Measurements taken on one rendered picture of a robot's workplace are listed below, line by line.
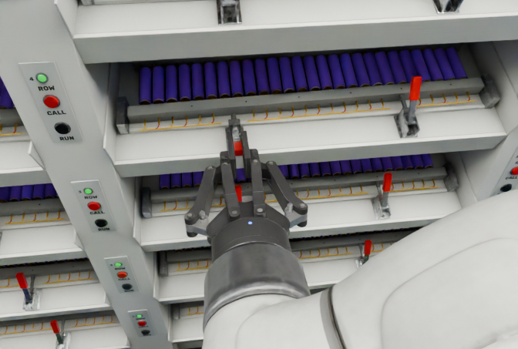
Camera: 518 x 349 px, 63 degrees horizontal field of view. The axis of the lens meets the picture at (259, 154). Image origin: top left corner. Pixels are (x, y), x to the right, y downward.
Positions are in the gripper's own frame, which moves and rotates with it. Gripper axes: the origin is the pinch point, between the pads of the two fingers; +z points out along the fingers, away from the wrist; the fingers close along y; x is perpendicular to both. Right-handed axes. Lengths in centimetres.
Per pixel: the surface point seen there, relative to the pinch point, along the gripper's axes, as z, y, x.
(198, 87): 15.3, -5.1, 3.1
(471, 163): 12.8, 42.6, -14.0
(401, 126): 8.0, 25.6, -2.4
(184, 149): 7.9, -7.7, -3.5
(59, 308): 14, -38, -43
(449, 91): 12.3, 34.5, 1.0
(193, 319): 21, -13, -61
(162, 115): 11.5, -10.7, 0.5
